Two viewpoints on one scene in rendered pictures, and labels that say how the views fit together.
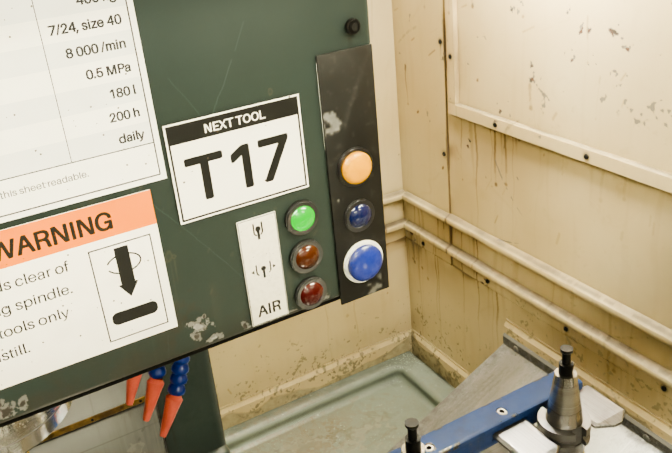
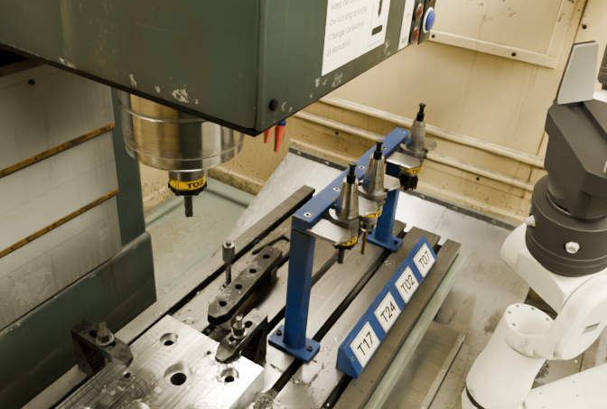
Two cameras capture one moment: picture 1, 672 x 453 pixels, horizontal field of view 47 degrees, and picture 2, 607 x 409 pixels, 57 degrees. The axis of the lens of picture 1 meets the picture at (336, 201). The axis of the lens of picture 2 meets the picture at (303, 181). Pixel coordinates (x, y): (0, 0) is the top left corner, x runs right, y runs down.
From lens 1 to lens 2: 0.58 m
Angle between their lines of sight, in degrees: 30
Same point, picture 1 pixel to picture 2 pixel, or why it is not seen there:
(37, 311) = (357, 19)
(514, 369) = (301, 165)
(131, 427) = (101, 217)
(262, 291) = (405, 29)
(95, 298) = (370, 16)
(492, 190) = not seen: hidden behind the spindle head
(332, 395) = (166, 209)
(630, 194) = not seen: hidden behind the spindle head
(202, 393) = (135, 191)
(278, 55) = not seen: outside the picture
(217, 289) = (396, 23)
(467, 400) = (276, 187)
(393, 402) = (207, 207)
